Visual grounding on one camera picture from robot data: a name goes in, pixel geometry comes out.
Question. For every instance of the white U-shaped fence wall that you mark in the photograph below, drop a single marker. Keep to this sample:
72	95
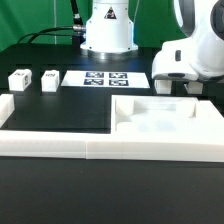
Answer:
205	147

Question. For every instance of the white square table top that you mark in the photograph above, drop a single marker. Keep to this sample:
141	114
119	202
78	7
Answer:
160	114

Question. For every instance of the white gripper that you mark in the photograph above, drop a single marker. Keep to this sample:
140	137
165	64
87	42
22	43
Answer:
172	62

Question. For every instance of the white sheet with AprilTags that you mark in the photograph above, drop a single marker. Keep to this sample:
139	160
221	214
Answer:
105	79

